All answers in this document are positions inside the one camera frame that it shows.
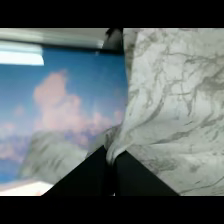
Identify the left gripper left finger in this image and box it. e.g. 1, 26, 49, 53
42, 144, 112, 197

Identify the silver frame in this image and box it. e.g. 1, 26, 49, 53
0, 27, 124, 52

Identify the white marbled grey garment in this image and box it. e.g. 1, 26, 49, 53
18, 27, 224, 197

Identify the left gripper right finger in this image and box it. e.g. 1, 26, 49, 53
113, 150, 180, 197

